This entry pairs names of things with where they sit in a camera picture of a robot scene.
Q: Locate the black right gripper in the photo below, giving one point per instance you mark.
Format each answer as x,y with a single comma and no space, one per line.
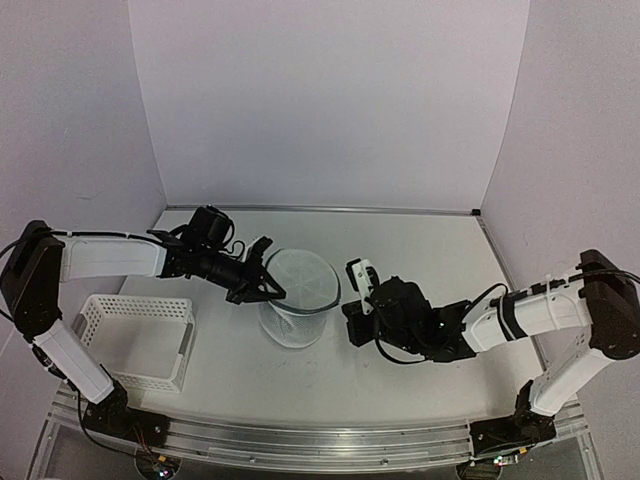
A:
360,334

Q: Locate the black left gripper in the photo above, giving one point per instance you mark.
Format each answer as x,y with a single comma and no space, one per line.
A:
247,288

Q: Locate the white mesh laundry bag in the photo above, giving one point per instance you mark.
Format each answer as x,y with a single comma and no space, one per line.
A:
313,292

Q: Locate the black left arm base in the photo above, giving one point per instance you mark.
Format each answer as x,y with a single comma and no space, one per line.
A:
114,418

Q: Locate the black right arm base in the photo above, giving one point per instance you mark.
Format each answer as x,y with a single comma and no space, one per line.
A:
523,428

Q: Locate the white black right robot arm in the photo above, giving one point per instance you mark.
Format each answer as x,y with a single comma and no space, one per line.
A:
598,299

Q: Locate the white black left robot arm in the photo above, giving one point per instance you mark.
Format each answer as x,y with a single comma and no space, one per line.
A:
42,259

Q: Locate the white perforated plastic basket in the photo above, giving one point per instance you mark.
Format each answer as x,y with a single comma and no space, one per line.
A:
143,342

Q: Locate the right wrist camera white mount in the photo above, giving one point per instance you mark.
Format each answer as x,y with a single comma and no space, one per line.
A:
364,280

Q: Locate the aluminium rear table rail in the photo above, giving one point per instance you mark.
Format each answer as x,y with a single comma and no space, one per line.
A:
351,210

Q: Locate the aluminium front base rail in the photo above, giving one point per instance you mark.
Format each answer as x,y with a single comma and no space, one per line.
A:
320,449

